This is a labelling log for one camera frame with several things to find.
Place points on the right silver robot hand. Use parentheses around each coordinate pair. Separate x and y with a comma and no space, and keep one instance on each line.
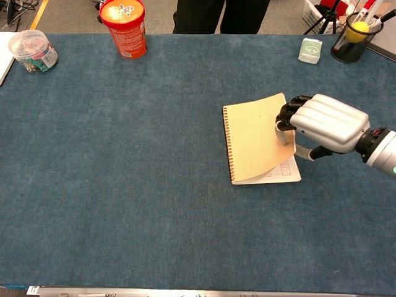
(331,123)

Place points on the yellow spiral notebook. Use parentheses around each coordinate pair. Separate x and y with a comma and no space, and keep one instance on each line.
(253,139)

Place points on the black mesh pen holder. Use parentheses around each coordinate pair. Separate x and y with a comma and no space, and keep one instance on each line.
(343,52)

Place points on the white eraser block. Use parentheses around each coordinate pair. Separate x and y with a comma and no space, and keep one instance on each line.
(310,51)

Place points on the yellow ball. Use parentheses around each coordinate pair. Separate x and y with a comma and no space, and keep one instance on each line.
(357,31)

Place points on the grey flat board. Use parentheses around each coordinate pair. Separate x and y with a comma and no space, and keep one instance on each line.
(386,43)

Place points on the black tripod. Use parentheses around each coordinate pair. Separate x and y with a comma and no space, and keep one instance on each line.
(325,17)

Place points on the white plastic basket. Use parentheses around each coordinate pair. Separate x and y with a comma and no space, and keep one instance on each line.
(310,14)

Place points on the white red marker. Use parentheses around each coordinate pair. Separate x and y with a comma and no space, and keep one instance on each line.
(369,9)

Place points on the black white pen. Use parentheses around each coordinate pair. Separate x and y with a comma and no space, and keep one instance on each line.
(386,16)

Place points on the person in black trousers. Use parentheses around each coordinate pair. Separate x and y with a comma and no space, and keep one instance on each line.
(198,15)

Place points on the blue felt table mat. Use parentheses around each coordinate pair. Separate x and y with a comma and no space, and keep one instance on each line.
(123,154)

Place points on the red cylindrical canister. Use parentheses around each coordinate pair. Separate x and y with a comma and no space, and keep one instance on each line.
(127,34)

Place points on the clear plastic jar of clips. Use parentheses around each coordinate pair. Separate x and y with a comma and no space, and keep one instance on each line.
(31,54)

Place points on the white board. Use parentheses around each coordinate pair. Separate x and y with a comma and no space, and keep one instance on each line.
(4,52)

